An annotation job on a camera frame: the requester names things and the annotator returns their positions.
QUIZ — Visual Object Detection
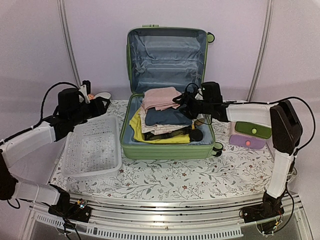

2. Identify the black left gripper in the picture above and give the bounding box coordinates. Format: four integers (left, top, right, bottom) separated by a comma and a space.
70, 96, 111, 126

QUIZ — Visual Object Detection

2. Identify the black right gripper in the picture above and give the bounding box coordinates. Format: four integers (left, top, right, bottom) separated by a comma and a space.
173, 91, 213, 120

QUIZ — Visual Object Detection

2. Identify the dark blue garment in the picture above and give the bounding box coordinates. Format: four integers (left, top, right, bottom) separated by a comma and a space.
144, 107, 193, 126

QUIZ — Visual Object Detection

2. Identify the pink towel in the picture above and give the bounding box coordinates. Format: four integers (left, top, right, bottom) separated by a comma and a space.
142, 87, 181, 111

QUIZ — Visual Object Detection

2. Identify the green hard-shell suitcase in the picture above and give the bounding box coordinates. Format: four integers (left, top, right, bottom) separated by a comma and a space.
120, 25, 216, 160

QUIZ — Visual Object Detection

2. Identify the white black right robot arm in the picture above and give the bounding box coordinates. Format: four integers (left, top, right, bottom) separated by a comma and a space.
172, 81, 312, 223

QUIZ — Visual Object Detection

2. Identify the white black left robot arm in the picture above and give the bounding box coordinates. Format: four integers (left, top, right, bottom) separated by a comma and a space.
0, 83, 111, 217

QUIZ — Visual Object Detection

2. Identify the red patterned ceramic bowl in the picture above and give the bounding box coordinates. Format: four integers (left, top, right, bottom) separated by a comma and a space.
88, 94, 95, 100

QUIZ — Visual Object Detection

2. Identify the white ceramic bowl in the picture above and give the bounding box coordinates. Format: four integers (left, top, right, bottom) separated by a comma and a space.
94, 92, 112, 100

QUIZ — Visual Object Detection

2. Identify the black round object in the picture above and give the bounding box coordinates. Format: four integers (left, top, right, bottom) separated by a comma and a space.
188, 129, 203, 142

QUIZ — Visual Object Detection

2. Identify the cream patterned folded garment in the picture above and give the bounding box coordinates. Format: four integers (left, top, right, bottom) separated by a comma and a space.
140, 107, 193, 135

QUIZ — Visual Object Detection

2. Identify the yellow folded garment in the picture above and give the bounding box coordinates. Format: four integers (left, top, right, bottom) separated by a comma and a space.
129, 108, 191, 145

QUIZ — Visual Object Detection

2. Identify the white perforated plastic basket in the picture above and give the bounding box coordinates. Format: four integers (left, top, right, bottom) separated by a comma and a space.
61, 115, 122, 181

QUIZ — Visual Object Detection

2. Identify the black mesh garment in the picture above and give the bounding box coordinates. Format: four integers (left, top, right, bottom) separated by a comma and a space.
143, 128, 191, 141

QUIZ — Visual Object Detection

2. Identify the white green purple drawer box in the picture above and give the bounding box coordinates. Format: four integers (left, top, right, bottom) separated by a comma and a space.
229, 121, 272, 150

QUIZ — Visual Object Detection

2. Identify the floral patterned table cloth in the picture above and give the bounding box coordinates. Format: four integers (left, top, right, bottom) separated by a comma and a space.
49, 98, 278, 201

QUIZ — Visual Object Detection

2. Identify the right aluminium wall post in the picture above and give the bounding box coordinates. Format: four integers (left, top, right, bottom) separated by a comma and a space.
246, 0, 274, 102

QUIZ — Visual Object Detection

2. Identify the aluminium wall post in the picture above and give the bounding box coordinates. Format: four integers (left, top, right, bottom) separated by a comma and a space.
246, 0, 274, 102
56, 0, 81, 87

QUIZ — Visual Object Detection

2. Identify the left aluminium wall post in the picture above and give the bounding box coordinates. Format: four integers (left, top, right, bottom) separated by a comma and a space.
56, 0, 81, 87

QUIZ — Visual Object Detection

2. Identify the aluminium front rail frame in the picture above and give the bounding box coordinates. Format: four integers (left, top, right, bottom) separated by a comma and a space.
22, 193, 313, 240

